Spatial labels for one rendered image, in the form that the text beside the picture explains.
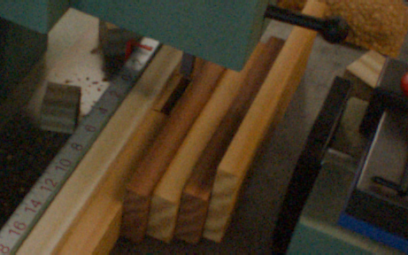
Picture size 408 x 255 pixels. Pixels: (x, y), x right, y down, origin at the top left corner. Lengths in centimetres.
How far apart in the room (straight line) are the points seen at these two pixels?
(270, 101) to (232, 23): 7
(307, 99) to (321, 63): 5
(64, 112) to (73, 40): 14
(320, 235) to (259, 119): 9
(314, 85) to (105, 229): 27
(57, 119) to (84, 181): 23
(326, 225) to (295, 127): 16
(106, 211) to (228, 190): 8
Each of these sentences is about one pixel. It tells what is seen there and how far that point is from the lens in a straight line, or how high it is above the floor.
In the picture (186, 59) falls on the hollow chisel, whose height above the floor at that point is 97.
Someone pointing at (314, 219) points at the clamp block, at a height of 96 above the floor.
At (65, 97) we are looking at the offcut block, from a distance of 80.
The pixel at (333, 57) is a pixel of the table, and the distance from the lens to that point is 79.
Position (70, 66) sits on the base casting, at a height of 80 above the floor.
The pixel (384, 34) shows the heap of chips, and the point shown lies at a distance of 82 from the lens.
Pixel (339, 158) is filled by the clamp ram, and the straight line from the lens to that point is 62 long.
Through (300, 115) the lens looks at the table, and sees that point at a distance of 73.
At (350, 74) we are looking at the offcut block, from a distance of 73.
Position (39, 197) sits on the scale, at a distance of 57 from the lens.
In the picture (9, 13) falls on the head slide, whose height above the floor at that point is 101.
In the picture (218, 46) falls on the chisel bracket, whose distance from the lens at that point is 59.
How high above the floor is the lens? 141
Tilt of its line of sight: 46 degrees down
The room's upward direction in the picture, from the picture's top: 12 degrees clockwise
